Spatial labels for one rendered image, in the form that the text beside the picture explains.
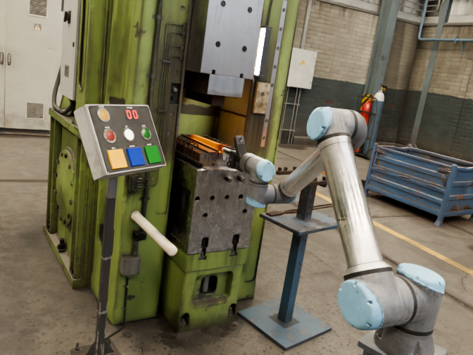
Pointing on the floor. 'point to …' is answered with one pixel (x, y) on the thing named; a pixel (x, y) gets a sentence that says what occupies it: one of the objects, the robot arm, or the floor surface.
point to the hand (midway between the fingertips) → (225, 147)
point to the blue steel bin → (422, 180)
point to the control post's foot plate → (95, 349)
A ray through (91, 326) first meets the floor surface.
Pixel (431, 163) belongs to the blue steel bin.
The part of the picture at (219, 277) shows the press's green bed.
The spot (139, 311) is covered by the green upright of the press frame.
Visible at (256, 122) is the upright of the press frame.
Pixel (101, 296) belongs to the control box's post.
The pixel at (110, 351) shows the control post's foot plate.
